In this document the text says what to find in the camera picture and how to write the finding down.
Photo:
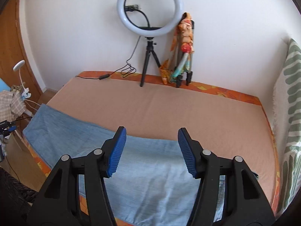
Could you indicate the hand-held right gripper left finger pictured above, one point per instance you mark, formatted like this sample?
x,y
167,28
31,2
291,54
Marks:
x,y
116,155

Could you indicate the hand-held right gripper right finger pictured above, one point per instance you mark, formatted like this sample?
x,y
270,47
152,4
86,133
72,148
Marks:
x,y
187,153

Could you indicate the blue denim pants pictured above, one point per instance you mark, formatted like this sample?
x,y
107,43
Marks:
x,y
145,181

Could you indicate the beige plaid cloth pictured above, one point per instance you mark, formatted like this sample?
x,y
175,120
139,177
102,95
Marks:
x,y
11,106

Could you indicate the leopard print cloth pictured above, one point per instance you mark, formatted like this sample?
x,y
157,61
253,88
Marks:
x,y
15,88

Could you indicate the light blue chair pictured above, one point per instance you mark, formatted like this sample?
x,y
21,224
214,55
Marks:
x,y
3,84

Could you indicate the white clip lamp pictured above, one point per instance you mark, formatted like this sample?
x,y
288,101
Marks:
x,y
18,65

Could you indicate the wooden door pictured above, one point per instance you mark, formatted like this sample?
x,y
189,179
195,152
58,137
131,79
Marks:
x,y
9,51

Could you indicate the dark wicker basket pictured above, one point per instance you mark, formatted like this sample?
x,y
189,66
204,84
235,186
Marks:
x,y
11,197

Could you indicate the orange floral bed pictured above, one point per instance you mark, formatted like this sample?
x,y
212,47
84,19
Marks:
x,y
235,96

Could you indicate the black mini tripod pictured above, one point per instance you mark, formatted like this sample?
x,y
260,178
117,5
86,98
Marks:
x,y
147,51

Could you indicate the green striped pillow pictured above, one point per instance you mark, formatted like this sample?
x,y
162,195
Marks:
x,y
291,98

